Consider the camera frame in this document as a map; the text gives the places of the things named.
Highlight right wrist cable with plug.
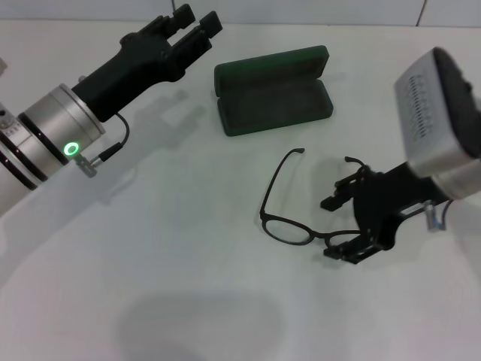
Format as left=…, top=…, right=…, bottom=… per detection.
left=423, top=199, right=452, bottom=232

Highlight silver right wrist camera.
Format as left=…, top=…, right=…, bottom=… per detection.
left=393, top=47, right=481, bottom=177

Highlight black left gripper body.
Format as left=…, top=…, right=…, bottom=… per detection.
left=71, top=26, right=191, bottom=123

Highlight green glasses case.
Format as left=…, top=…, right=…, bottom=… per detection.
left=213, top=44, right=334, bottom=138

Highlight black glasses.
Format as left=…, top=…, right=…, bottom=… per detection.
left=259, top=147, right=371, bottom=247

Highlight black left wrist cable plug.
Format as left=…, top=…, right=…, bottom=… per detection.
left=74, top=111, right=131, bottom=177

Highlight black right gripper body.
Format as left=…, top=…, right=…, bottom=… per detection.
left=355, top=162, right=450, bottom=250

